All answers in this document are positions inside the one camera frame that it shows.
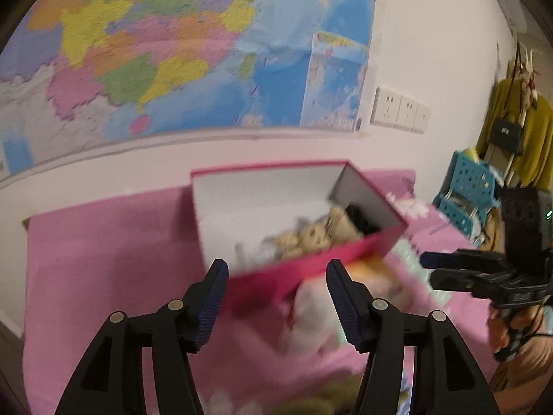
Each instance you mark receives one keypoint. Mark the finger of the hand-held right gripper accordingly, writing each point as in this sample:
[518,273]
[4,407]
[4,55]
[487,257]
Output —
[438,260]
[449,282]

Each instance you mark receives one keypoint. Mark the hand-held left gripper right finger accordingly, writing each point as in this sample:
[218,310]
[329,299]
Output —
[341,298]

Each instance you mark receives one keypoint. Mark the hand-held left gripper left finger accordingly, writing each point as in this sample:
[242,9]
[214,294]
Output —
[214,298]

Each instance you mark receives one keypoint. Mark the white teal tissue pack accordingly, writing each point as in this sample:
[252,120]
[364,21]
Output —
[376,298]

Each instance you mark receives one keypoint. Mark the red cardboard box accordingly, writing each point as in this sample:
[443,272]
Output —
[302,272]

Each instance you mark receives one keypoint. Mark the green plush toy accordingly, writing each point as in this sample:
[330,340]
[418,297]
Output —
[319,397]

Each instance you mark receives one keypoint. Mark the person's right forearm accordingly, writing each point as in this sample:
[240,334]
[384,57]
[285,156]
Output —
[535,359]

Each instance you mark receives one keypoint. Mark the black shoulder bag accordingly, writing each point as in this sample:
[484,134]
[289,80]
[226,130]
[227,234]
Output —
[506,135]

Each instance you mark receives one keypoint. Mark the black fuzzy soft item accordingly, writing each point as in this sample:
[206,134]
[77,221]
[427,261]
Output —
[360,220]

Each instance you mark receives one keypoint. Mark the person's right hand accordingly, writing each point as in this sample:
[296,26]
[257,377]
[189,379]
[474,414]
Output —
[501,328]

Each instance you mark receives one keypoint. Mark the blue plastic basket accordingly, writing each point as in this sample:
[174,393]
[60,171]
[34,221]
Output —
[458,218]
[473,179]

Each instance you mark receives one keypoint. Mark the beige plush toy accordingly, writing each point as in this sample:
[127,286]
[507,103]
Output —
[313,235]

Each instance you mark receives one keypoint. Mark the pale yellow item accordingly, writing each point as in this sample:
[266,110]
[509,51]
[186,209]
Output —
[470,154]

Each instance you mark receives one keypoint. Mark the mustard yellow coat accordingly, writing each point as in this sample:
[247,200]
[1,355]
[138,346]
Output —
[540,138]

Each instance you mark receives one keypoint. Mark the pink daisy print blanket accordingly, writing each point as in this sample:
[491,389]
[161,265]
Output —
[108,259]

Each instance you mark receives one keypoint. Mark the pink hanging ornament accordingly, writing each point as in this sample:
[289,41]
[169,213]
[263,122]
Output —
[528,86]

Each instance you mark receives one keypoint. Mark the white coat rack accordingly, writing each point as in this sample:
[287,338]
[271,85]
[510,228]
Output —
[525,54]

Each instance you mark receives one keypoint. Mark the white wall socket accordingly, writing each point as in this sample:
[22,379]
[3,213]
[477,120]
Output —
[421,119]
[386,108]
[408,113]

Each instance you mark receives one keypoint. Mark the colourful map wall poster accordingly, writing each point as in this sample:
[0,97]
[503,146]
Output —
[151,47]

